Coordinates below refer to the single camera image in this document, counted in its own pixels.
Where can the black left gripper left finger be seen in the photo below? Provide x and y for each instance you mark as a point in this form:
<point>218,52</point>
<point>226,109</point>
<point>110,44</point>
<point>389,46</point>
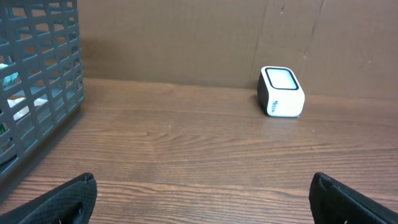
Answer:
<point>71,202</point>

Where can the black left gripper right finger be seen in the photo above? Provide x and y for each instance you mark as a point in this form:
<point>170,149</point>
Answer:
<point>333,202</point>

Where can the white barcode scanner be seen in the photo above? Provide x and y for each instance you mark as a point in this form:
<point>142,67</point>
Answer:
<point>279,92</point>

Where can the grey plastic mesh basket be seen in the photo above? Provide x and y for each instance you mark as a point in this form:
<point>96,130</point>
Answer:
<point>42,85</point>

